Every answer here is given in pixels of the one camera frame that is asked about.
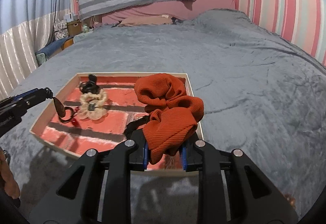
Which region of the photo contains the brown pendant black cord necklace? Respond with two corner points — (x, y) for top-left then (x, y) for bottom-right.
(52, 96), (67, 119)

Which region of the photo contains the cream fluffy scrunchie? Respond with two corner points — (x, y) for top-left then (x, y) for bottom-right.
(77, 89), (107, 121)

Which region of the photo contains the orange fabric scrunchie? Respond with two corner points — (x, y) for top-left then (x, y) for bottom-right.
(134, 73), (204, 165)

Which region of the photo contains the left hand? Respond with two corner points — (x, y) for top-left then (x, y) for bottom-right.
(1, 149), (20, 199)

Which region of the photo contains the black hair claw clip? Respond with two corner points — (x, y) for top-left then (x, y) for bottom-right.
(79, 74), (101, 94)

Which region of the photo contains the tray with brick pattern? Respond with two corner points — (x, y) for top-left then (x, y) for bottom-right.
(30, 72), (202, 176)

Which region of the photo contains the brown storage box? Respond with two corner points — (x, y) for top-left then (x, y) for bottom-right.
(67, 20), (83, 37)

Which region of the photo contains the blue white curtain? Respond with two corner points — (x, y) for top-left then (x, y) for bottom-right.
(1, 0), (71, 98)

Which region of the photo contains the beige folded cloth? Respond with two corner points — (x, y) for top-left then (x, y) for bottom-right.
(118, 15), (173, 27)

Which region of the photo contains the pink headboard cushion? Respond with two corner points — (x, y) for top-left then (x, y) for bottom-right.
(102, 0), (235, 24)

